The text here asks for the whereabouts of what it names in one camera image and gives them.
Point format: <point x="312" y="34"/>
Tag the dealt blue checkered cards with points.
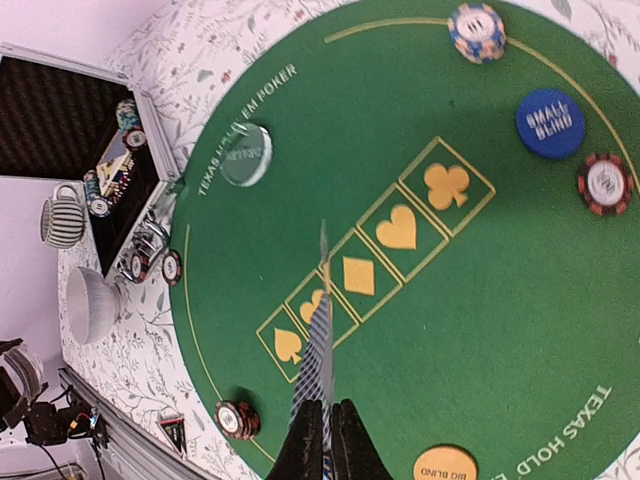
<point x="316" y="378"/>

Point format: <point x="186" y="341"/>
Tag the black red chip stack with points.
<point x="237" y="420"/>
<point x="605" y="184"/>

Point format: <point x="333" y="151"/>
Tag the round green poker mat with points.
<point x="477" y="300"/>

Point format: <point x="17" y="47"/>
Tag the right poker chip stack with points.
<point x="129" y="123"/>

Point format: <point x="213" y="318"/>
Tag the clear acrylic dealer button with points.
<point x="247" y="154"/>

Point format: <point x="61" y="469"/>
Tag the boxed playing card deck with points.
<point x="115" y="161"/>

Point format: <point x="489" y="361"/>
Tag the blue small blind button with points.
<point x="550" y="123"/>

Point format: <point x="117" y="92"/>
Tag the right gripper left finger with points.
<point x="301" y="456"/>

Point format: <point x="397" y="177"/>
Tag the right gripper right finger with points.
<point x="353" y="452"/>

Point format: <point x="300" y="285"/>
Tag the black red 100 chip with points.
<point x="171" y="267"/>

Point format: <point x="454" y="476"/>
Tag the poker chip stack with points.
<point x="97" y="204"/>
<point x="129" y="123"/>

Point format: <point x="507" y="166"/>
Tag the white ceramic bowl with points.
<point x="93" y="305"/>

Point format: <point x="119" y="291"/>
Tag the orange big blind button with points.
<point x="446" y="462"/>

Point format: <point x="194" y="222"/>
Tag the striped ceramic mug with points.
<point x="62" y="220"/>

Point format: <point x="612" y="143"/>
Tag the red black triangle card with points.
<point x="173" y="428"/>

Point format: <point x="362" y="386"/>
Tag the left poker chip stack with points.
<point x="97" y="204"/>

